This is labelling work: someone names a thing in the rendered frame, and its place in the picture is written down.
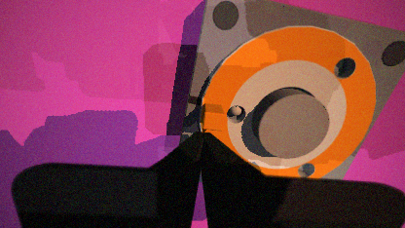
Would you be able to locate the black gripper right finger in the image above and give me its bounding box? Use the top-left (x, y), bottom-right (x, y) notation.
top-left (201, 133), bottom-right (405, 228)

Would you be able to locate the orange round plate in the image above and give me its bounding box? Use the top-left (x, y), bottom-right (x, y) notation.
top-left (200, 25), bottom-right (376, 178)

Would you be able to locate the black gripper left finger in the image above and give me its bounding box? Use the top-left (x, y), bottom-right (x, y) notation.
top-left (11, 132), bottom-right (203, 228)

